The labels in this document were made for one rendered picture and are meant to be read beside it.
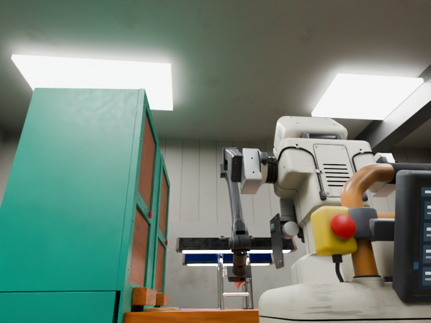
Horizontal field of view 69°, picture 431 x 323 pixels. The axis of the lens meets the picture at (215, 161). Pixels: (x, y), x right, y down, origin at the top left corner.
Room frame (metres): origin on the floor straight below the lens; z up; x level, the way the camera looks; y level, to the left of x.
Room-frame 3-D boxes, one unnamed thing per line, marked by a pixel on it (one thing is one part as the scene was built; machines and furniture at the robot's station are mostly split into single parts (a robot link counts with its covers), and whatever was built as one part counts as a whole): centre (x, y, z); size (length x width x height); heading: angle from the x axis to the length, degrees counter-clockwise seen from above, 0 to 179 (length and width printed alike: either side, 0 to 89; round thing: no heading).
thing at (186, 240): (1.67, -0.10, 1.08); 0.62 x 0.08 x 0.07; 92
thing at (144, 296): (1.60, 0.34, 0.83); 0.30 x 0.06 x 0.07; 2
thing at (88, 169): (1.95, 0.65, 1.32); 1.36 x 0.55 x 0.95; 2
